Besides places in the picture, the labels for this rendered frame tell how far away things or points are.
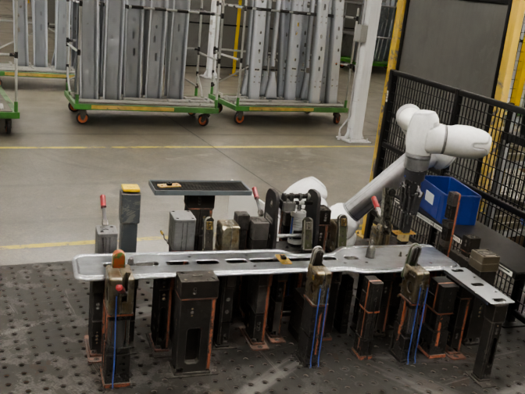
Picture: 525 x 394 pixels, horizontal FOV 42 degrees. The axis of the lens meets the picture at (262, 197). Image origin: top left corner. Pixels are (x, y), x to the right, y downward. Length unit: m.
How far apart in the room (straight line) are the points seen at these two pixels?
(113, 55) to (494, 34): 5.61
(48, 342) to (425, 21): 3.73
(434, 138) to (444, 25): 2.70
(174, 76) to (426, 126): 7.37
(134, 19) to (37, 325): 7.46
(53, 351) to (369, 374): 1.05
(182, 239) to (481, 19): 2.99
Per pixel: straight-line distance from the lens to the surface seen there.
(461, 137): 2.46
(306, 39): 10.66
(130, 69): 9.43
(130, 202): 2.51
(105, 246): 2.37
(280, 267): 2.34
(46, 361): 2.33
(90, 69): 9.11
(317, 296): 2.26
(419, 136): 2.44
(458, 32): 4.96
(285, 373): 2.33
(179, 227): 2.38
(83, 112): 9.01
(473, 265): 2.65
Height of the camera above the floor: 1.90
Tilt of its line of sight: 17 degrees down
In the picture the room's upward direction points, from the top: 6 degrees clockwise
